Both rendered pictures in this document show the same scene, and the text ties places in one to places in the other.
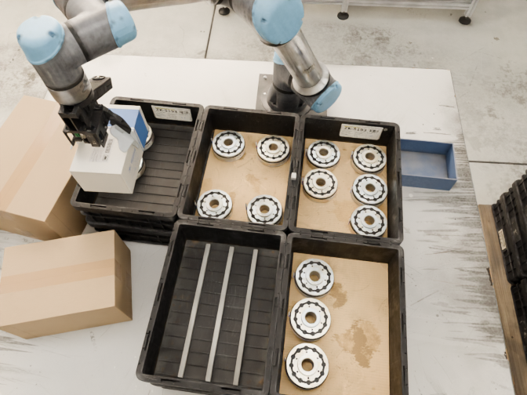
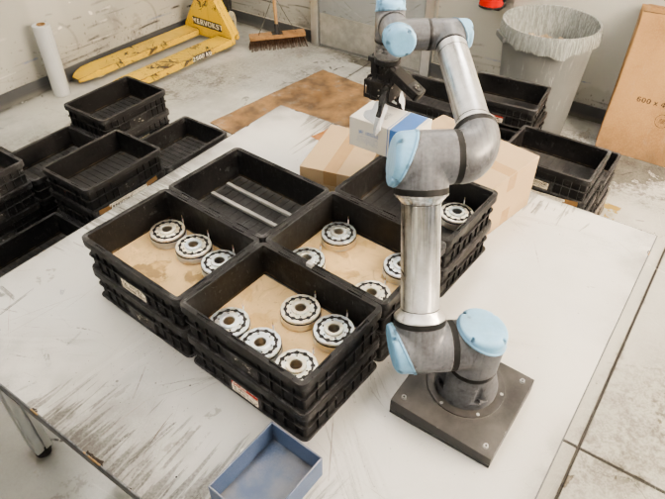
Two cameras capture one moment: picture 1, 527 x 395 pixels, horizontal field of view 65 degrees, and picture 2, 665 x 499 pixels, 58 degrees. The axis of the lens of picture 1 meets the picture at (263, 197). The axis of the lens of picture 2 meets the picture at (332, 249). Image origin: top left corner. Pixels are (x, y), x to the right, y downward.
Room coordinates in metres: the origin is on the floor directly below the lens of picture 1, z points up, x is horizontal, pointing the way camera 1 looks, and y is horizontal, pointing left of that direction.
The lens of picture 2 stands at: (1.23, -1.05, 1.97)
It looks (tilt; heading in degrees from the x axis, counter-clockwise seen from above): 41 degrees down; 120
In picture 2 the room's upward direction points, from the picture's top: straight up
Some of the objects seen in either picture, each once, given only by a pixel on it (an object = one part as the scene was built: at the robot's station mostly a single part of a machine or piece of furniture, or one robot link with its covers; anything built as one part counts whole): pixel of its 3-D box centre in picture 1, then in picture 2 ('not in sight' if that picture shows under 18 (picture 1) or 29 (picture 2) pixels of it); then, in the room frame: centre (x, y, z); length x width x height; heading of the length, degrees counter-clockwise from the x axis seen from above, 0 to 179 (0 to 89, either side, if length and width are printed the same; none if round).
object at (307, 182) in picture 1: (320, 183); (300, 309); (0.64, -0.17, 0.86); 0.10 x 0.10 x 0.01
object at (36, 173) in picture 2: not in sight; (62, 181); (-1.10, 0.41, 0.31); 0.40 x 0.30 x 0.34; 85
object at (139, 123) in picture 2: not in sight; (125, 137); (-1.06, 0.81, 0.37); 0.40 x 0.30 x 0.45; 85
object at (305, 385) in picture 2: (347, 175); (280, 308); (0.63, -0.24, 0.92); 0.40 x 0.30 x 0.02; 171
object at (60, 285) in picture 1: (70, 284); (344, 168); (0.37, 0.55, 0.78); 0.30 x 0.22 x 0.16; 99
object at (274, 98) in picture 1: (288, 90); (469, 371); (1.07, -0.10, 0.80); 0.15 x 0.15 x 0.10
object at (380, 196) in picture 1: (369, 189); (259, 344); (0.61, -0.31, 0.86); 0.10 x 0.10 x 0.01
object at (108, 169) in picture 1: (112, 148); (390, 132); (0.61, 0.37, 1.09); 0.20 x 0.12 x 0.09; 175
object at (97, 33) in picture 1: (98, 25); (404, 35); (0.66, 0.30, 1.41); 0.11 x 0.11 x 0.08; 35
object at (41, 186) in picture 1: (48, 170); (459, 174); (0.74, 0.69, 0.80); 0.40 x 0.30 x 0.20; 164
